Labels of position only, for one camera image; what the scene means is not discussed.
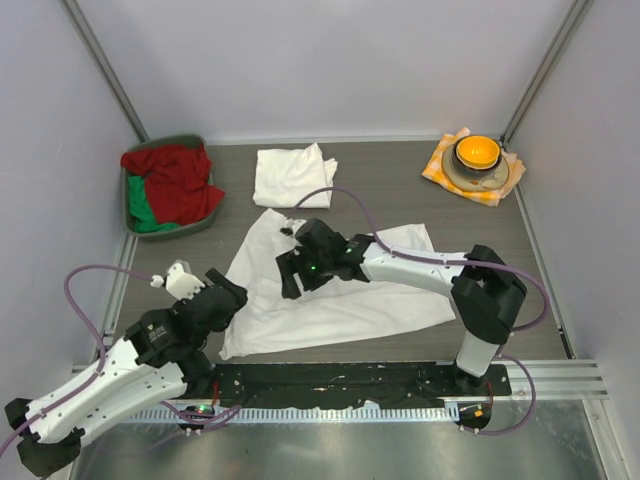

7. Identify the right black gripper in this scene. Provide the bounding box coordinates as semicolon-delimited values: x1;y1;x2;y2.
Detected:
276;247;334;301

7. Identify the white t-shirt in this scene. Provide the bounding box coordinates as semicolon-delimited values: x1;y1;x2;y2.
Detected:
253;143;338;208
219;209;455;360

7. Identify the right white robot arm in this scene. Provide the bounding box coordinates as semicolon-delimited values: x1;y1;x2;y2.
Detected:
276;218;527;395

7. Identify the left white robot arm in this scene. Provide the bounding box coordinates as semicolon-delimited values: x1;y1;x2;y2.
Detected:
5;261;248;477

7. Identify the folded white t-shirt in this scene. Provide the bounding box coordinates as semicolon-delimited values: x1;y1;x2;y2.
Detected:
253;143;338;208

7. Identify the green t-shirt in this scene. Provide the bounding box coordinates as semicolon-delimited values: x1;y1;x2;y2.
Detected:
127;176;179;234

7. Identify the red t-shirt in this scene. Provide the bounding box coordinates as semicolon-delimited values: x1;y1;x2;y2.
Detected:
121;144;225;228

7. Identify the orange checked cloth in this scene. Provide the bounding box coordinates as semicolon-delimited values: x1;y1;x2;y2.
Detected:
421;127;526;207

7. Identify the grey plastic bin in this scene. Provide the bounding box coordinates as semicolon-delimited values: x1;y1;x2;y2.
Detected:
121;134;216;242

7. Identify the orange bowl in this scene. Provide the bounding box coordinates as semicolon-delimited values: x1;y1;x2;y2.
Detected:
454;135;501;171

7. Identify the beige ceramic plate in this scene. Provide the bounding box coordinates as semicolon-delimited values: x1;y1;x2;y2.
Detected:
441;146;509;193

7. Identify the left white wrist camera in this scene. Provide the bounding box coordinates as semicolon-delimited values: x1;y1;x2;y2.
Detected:
150;260;206;301

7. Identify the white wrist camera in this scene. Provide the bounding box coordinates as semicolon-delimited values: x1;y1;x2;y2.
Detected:
279;218;306;238
150;260;206;301

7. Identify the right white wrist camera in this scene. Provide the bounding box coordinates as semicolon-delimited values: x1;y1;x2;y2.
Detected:
279;218;306;238

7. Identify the white slotted cable duct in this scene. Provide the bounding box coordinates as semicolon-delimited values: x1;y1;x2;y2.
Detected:
123;400;459;425

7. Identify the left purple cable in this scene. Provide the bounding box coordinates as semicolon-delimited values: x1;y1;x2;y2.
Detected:
0;264;244;451

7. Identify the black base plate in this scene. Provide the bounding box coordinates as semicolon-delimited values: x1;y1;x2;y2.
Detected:
180;362;512;410

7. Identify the aluminium frame rail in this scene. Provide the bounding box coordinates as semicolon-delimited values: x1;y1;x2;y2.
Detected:
69;358;611;404

